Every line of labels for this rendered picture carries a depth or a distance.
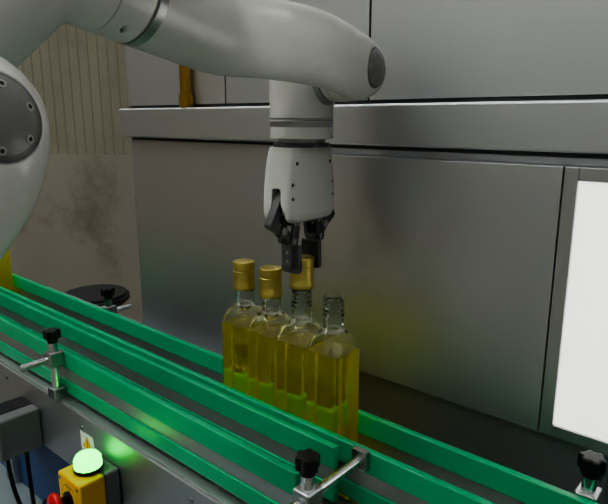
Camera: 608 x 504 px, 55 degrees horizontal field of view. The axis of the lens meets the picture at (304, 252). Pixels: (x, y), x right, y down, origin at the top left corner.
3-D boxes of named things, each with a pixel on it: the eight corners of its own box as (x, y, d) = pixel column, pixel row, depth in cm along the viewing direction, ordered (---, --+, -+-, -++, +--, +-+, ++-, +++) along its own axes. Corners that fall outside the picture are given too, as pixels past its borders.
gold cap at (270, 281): (287, 295, 86) (287, 266, 85) (270, 300, 84) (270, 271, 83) (270, 290, 89) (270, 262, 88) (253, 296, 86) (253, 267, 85)
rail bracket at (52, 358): (70, 399, 106) (64, 329, 103) (30, 414, 100) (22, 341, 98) (60, 392, 108) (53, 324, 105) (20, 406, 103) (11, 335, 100)
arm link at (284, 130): (300, 119, 83) (300, 141, 84) (256, 119, 76) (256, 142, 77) (347, 119, 78) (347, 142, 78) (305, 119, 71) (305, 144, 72)
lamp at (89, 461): (108, 468, 94) (107, 451, 93) (82, 481, 90) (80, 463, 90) (94, 457, 97) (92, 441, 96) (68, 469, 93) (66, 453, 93)
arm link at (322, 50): (223, -80, 47) (398, 39, 72) (106, -47, 57) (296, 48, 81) (211, 32, 48) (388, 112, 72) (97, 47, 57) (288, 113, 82)
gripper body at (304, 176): (304, 134, 84) (304, 212, 86) (254, 136, 76) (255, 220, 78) (347, 135, 79) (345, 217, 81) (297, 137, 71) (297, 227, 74)
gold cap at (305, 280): (319, 286, 82) (319, 255, 81) (303, 291, 80) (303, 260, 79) (300, 281, 84) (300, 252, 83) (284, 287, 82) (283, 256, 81)
